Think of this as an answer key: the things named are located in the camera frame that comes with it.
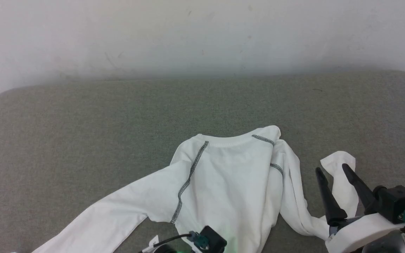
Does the white long-sleeve shirt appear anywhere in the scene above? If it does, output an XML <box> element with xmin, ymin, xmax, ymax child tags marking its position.
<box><xmin>30</xmin><ymin>125</ymin><xmax>360</xmax><ymax>253</ymax></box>

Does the left arm teal-plug cable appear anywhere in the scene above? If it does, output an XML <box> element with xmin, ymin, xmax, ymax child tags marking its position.
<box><xmin>152</xmin><ymin>231</ymin><xmax>210</xmax><ymax>251</ymax></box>

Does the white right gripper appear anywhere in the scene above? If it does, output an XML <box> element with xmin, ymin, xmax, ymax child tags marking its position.
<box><xmin>315</xmin><ymin>163</ymin><xmax>405</xmax><ymax>253</ymax></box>

